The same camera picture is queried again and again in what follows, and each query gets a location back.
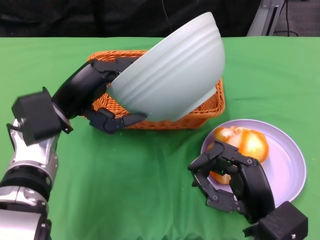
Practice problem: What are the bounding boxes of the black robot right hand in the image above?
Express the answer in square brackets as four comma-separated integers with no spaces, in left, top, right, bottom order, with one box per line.
[187,139,276,225]

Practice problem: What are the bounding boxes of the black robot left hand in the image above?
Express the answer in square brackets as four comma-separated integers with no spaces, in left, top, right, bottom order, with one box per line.
[51,56,148,136]

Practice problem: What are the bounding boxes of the orange white ring bread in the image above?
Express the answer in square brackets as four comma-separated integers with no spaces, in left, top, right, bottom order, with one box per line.
[208,170,232,185]
[213,126,270,164]

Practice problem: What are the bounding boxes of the grey-green bowl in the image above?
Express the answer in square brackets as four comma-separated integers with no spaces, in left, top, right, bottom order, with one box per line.
[107,11,225,123]

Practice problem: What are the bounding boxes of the lavender plate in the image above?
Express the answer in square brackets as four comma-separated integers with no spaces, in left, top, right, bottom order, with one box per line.
[199,118,307,204]

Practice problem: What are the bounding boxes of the orange wicker basket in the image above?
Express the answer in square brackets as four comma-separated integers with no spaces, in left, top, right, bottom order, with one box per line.
[86,49,226,131]

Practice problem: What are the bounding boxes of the black cloth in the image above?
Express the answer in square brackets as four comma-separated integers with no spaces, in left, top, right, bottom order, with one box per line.
[0,0,261,39]

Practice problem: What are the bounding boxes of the plain green tablecloth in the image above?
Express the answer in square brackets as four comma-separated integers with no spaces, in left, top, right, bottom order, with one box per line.
[0,36,320,240]

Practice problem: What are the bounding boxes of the thin cable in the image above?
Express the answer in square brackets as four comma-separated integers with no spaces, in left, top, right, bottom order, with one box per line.
[161,0,174,33]

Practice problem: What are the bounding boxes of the grey metal frame post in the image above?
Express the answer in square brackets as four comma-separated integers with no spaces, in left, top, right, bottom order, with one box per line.
[246,0,286,38]

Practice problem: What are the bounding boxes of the black floor cable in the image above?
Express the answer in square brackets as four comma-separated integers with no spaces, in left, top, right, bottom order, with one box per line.
[273,0,300,37]

